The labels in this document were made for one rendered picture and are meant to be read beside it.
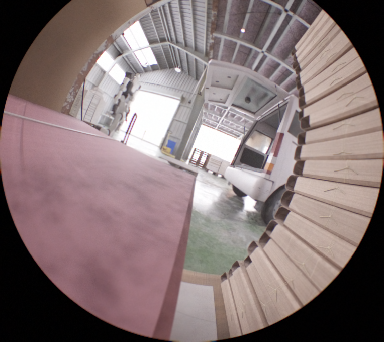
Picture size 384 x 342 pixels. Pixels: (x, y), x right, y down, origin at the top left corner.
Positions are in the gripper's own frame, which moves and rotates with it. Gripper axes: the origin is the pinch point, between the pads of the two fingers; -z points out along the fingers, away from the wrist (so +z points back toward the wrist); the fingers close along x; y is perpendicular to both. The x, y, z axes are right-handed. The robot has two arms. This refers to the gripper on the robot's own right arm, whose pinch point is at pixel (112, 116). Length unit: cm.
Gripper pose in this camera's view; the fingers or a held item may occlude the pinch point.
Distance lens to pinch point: 195.7
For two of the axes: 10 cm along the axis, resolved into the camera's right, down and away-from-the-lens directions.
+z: 1.8, -9.8, 0.1
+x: 9.8, 1.8, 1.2
